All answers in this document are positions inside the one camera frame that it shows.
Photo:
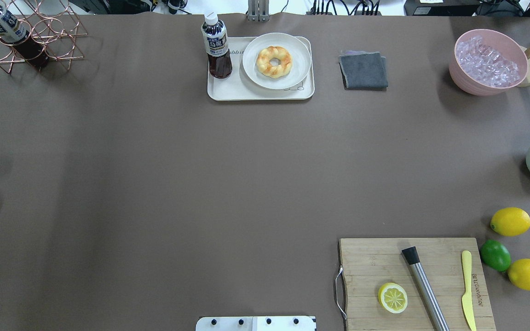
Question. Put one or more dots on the pink bowl of ice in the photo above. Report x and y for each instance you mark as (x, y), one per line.
(487, 62)

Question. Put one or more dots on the cream serving tray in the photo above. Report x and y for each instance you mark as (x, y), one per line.
(239, 87)

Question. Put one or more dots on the glazed donut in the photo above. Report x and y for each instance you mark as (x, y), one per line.
(274, 62)

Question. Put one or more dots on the dark tea bottle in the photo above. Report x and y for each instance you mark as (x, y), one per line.
(214, 36)

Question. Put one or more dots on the white plate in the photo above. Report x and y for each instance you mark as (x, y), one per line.
(301, 60)

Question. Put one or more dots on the grey folded cloth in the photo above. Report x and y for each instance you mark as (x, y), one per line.
(363, 70)

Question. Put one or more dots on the wooden cutting board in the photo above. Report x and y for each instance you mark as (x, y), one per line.
(369, 263)

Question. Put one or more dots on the steel muddler black tip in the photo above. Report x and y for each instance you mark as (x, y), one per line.
(425, 290)

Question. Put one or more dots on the half lemon slice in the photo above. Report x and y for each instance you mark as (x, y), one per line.
(393, 297)

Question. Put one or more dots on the yellow plastic knife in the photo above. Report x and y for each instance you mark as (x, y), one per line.
(467, 303)

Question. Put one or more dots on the green lime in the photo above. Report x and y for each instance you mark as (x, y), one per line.
(494, 254)

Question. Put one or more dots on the yellow lemon upper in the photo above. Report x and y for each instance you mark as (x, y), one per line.
(510, 221)

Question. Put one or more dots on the yellow lemon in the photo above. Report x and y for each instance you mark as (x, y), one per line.
(510, 221)
(519, 273)

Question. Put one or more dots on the yellow lemon lower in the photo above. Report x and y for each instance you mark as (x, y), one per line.
(519, 273)

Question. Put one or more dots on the bottle in copper rack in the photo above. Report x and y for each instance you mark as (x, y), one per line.
(15, 34)

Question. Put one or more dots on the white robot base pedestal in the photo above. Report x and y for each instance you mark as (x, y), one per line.
(257, 323)

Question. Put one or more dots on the copper wire bottle rack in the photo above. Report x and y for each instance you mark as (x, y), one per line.
(54, 28)

